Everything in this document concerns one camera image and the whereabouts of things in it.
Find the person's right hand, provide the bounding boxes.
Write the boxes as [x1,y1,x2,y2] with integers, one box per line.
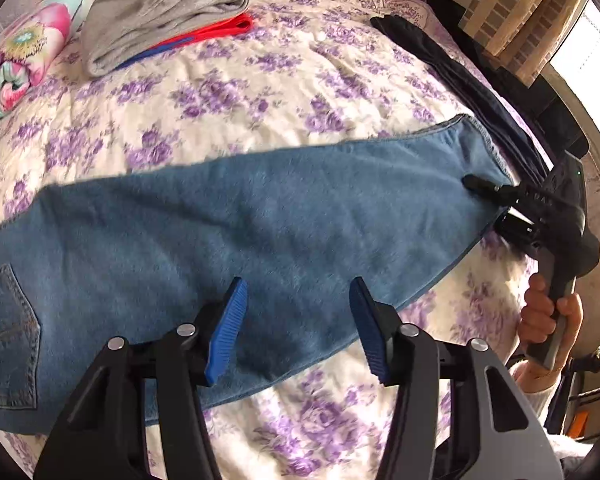
[515,273,583,393]

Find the red folded garment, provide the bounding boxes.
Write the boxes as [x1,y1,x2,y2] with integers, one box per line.
[117,12,253,70]

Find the dark navy folded pants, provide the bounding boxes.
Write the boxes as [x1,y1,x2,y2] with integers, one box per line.
[370,15,548,186]

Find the grey folded sweatpants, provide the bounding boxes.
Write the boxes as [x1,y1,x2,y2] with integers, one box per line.
[80,0,249,78]

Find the blue denim jeans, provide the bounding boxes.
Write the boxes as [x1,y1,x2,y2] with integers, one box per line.
[0,115,509,434]

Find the beige checked curtain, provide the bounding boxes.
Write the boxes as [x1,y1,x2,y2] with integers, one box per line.
[460,0,588,87]

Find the colourful floral folded quilt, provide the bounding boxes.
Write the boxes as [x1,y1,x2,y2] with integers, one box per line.
[0,0,95,120]

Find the white sleeved right forearm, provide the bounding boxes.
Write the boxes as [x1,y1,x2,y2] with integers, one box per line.
[509,361,560,425]

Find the purple floral bedsheet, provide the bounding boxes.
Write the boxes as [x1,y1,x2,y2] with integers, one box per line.
[0,0,546,480]

